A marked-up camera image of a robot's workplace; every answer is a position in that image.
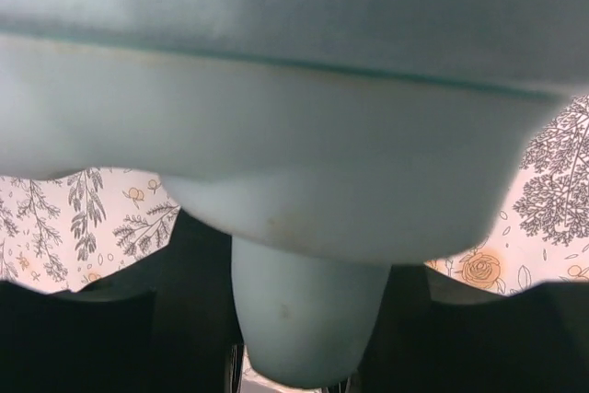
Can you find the light blue suitcase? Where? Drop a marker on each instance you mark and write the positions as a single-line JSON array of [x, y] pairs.
[[331, 139]]

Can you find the floral patterned table mat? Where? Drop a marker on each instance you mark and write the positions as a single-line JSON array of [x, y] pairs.
[[67, 233]]

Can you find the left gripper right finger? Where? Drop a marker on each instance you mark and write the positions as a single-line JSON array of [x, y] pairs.
[[436, 334]]

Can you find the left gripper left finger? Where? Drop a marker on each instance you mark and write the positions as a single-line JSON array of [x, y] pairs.
[[163, 324]]

